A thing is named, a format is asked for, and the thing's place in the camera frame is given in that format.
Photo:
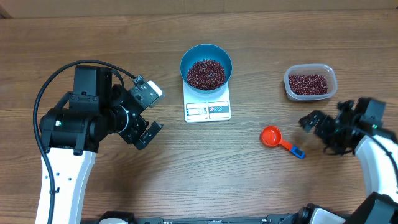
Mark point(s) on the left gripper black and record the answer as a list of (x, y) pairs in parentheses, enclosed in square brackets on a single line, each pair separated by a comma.
[(138, 126)]

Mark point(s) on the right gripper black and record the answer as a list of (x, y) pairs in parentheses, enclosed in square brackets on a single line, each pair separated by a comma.
[(324, 122)]

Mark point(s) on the red measuring scoop blue handle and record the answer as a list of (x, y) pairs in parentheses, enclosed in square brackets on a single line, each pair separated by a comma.
[(271, 136)]

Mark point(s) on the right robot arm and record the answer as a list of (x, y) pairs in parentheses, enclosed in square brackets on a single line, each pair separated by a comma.
[(357, 129)]

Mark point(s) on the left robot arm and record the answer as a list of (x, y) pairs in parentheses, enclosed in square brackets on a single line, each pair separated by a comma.
[(105, 100)]

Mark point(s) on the white kitchen scale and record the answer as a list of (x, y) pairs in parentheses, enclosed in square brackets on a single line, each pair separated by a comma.
[(202, 107)]

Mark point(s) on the red beans in bowl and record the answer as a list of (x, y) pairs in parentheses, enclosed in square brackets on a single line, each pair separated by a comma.
[(206, 75)]

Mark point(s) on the blue bowl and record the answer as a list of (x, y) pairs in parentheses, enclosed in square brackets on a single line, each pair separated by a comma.
[(206, 51)]

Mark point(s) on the red beans in container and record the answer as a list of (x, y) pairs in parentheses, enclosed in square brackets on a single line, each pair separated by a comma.
[(313, 84)]

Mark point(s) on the clear plastic container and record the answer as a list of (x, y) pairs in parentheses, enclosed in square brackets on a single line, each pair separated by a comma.
[(311, 69)]

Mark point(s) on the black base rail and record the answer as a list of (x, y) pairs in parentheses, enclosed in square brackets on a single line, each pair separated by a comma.
[(269, 219)]

